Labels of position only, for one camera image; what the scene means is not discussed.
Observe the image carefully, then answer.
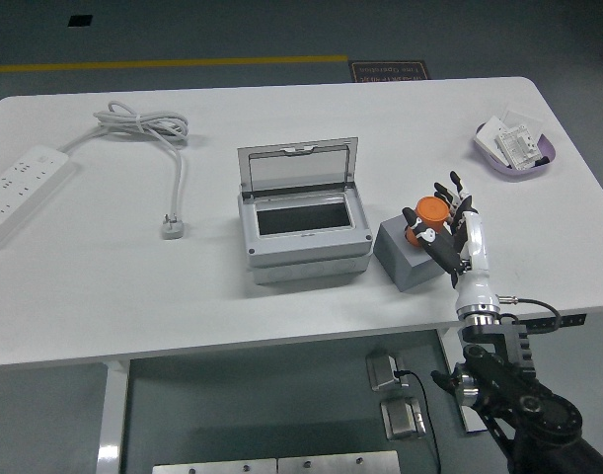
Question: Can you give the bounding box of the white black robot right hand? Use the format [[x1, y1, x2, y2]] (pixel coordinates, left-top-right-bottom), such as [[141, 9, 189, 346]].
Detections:
[[402, 170, 500, 317]]

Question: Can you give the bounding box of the orange cylindrical battery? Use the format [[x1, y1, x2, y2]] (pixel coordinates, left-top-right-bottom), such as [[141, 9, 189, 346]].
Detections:
[[404, 196, 453, 248]]

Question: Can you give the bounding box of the smoky transparent box lid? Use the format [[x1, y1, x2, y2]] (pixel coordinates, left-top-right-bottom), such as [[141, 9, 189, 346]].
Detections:
[[237, 136, 358, 198]]

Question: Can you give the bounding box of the grey cube battery holder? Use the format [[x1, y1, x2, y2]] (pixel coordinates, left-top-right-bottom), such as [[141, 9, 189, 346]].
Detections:
[[373, 214, 458, 292]]

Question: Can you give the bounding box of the metal floor socket box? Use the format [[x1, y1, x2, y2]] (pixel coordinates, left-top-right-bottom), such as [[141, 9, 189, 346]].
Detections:
[[379, 397, 427, 441], [365, 349, 406, 394]]

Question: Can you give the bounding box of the purple plastic tray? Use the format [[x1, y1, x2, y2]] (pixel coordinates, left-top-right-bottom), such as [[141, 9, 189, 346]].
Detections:
[[475, 120, 562, 183]]

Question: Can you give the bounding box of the white square plate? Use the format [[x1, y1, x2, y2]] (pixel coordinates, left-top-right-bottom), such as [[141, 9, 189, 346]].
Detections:
[[474, 116, 514, 167]]

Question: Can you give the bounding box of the white socket module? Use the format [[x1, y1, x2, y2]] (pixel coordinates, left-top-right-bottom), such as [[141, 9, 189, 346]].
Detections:
[[494, 122, 542, 170]]

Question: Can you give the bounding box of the clear square cover plate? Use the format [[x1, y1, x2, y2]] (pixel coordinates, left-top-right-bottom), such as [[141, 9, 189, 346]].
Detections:
[[500, 102, 547, 134]]

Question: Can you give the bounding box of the dark floor sign mat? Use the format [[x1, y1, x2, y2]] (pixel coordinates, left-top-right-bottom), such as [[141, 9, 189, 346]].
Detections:
[[348, 59, 432, 84]]

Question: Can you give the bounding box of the yellow floor tape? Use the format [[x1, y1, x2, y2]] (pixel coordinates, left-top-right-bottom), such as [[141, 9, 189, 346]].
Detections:
[[0, 54, 349, 74]]

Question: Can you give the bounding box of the white power strip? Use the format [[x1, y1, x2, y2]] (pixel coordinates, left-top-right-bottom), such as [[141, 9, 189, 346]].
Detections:
[[0, 144, 70, 250]]

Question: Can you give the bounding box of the black perforated bracket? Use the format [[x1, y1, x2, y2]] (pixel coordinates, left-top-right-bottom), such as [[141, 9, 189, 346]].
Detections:
[[525, 313, 588, 331]]

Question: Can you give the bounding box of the black floor cable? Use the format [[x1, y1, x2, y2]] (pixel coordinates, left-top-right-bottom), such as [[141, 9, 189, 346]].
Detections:
[[394, 368, 443, 474]]

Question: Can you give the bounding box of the grey plastic enclosure box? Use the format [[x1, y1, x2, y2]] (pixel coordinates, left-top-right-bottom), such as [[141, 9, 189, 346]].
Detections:
[[237, 190, 374, 286]]

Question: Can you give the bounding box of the metal base plate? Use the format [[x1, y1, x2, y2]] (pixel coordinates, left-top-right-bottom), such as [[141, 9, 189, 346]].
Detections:
[[151, 457, 278, 474], [277, 449, 401, 474]]

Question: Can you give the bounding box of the white power cable with plug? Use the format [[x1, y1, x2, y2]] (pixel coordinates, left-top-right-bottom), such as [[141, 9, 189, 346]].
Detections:
[[58, 100, 190, 241]]

